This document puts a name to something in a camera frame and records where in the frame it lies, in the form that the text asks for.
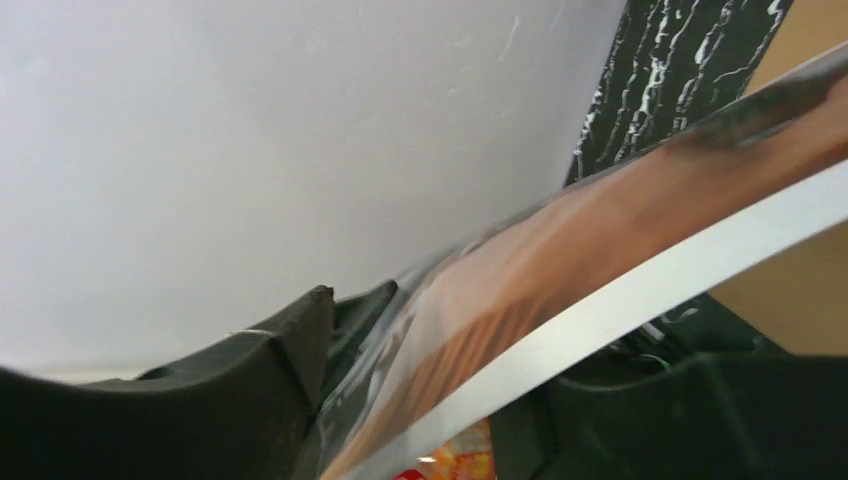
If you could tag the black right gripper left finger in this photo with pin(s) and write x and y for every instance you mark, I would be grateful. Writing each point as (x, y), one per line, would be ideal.
(238, 409)

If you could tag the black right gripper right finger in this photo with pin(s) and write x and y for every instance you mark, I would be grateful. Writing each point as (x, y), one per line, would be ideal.
(728, 416)

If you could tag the brown cardboard backing board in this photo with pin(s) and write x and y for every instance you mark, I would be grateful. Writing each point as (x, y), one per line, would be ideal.
(798, 298)

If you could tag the printed photo with white border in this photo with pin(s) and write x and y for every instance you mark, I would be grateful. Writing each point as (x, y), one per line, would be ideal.
(490, 319)

